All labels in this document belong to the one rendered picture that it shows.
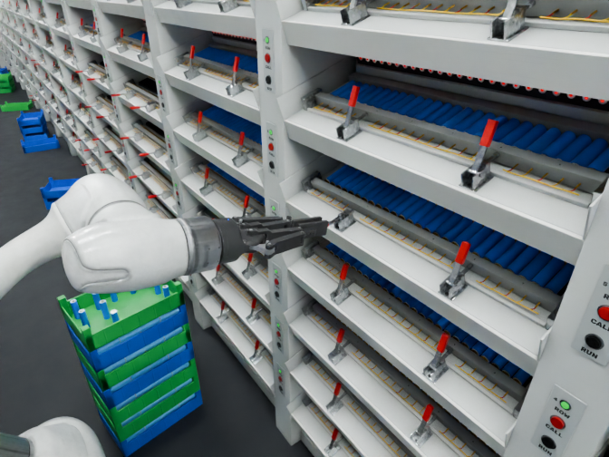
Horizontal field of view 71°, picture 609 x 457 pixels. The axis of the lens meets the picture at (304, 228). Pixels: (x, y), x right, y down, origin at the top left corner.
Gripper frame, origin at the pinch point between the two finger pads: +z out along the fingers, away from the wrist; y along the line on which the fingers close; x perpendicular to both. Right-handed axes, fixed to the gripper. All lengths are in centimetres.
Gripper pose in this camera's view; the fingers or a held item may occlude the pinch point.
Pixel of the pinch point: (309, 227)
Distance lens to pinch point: 82.2
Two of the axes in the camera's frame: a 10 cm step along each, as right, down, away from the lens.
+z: 7.9, -1.2, 6.0
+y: 5.9, 4.0, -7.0
